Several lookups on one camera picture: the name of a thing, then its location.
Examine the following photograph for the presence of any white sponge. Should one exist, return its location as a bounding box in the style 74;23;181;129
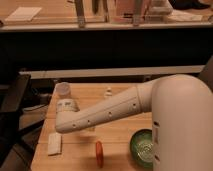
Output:
47;132;62;155

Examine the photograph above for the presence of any green bowl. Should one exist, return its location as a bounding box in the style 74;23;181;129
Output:
129;129;153;169

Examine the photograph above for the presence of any orange carrot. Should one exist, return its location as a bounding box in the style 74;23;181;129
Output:
96;141;104;168

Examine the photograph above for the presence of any white paper cup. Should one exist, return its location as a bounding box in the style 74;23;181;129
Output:
55;82;71;98

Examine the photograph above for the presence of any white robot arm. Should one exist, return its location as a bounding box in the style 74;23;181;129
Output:
55;75;213;171

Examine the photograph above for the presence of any white small bottle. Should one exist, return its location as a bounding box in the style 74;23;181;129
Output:
104;87;113;98

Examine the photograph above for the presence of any black chair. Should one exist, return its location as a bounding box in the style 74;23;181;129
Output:
0;74;44;167

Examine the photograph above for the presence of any white paper sheet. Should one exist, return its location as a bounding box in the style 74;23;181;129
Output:
6;7;41;22

